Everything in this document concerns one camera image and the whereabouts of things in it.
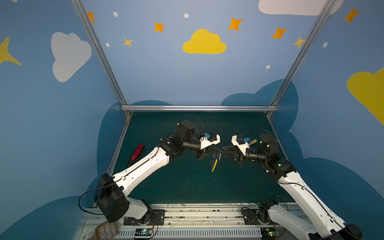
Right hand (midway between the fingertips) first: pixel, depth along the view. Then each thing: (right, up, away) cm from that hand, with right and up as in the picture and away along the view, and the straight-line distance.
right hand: (225, 148), depth 69 cm
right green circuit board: (+22, -42, +3) cm, 47 cm away
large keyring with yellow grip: (-3, -4, 0) cm, 5 cm away
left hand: (-3, 0, -2) cm, 3 cm away
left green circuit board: (-39, -41, +2) cm, 57 cm away
